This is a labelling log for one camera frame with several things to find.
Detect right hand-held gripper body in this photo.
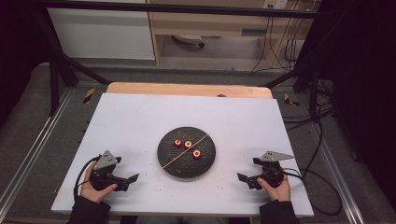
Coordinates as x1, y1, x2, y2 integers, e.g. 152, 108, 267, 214
252, 150, 295, 189

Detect thin bamboo skewer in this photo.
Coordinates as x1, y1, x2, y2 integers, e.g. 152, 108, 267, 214
159, 133, 210, 172

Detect aluminium floor rail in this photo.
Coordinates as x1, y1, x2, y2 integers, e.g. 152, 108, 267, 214
0, 88, 75, 213
306, 122, 366, 224

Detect wooden table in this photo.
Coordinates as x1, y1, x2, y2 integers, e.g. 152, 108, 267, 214
106, 81, 274, 100

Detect yellow hanging cable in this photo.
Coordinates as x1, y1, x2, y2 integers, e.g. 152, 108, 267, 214
270, 17, 301, 69

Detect light wooden desk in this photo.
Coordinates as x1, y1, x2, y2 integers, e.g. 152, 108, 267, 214
145, 0, 316, 69

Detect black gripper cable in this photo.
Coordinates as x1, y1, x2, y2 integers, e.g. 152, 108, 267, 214
73, 156, 100, 201
279, 118, 344, 217

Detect white wall socket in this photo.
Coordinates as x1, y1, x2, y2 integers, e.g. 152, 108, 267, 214
262, 0, 290, 10

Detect person's right hand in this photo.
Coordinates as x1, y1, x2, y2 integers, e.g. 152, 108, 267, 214
256, 176, 291, 203

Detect white chair base with caster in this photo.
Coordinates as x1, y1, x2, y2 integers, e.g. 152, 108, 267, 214
172, 34, 206, 49

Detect black metal stand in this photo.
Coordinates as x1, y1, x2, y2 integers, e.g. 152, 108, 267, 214
263, 59, 322, 123
32, 7, 111, 117

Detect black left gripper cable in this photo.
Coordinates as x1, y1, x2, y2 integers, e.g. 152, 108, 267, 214
73, 156, 100, 201

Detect black round stone plate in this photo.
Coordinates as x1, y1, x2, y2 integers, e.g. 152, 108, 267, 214
157, 126, 217, 179

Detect black floor cables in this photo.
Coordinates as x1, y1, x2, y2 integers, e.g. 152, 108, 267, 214
281, 77, 336, 133

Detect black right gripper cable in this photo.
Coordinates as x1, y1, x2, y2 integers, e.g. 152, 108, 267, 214
279, 118, 344, 217

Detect dark curtain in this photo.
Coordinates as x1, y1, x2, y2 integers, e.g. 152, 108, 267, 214
0, 0, 52, 120
318, 0, 396, 203

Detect black metal crossbar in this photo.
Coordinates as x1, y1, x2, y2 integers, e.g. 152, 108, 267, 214
34, 0, 320, 19

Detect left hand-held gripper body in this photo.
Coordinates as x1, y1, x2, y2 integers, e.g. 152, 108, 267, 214
89, 149, 131, 192

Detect person's left hand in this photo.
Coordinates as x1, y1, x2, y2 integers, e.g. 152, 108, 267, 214
79, 161, 119, 204

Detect bundle of hanging black cables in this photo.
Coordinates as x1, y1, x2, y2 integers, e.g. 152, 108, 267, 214
249, 15, 302, 75

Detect white cabinet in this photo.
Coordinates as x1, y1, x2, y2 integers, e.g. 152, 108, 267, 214
47, 7, 156, 61

